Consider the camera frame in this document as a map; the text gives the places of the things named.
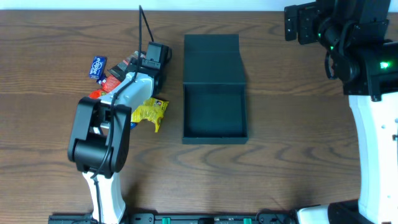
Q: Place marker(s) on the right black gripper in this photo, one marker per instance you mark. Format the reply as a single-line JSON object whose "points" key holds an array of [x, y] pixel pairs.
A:
{"points": [[301, 23]]}

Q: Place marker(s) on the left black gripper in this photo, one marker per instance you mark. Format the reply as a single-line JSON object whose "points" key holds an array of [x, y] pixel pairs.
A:
{"points": [[136, 65]]}

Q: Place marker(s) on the black snack pouch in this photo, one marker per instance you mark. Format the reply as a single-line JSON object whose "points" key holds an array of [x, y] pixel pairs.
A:
{"points": [[119, 71]]}

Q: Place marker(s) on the red snack packet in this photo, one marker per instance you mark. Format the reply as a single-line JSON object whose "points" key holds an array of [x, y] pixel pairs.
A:
{"points": [[111, 83]]}

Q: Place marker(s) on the yellow snack packet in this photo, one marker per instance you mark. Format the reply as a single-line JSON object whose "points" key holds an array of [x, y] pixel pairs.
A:
{"points": [[152, 110]]}

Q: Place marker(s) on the black cardboard box with lid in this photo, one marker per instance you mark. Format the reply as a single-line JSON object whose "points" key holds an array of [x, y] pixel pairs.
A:
{"points": [[214, 90]]}

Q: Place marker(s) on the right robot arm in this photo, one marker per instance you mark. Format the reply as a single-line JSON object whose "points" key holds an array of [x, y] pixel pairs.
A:
{"points": [[353, 33]]}

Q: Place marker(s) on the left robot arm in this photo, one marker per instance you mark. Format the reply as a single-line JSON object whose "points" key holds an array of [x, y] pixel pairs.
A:
{"points": [[99, 141]]}

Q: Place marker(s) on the purple Dairy Milk chocolate bar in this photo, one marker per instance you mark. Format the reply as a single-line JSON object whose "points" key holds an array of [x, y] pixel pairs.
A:
{"points": [[101, 80]]}

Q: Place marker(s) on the blue Eclipse mint tin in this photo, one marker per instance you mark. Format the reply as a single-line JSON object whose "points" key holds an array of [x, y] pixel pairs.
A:
{"points": [[97, 67]]}

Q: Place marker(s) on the blue snack bar wrapper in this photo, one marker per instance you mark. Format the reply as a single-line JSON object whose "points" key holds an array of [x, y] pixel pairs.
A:
{"points": [[133, 125]]}

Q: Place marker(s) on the black mounting rail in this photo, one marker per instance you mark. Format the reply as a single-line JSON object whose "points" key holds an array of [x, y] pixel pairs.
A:
{"points": [[151, 218]]}

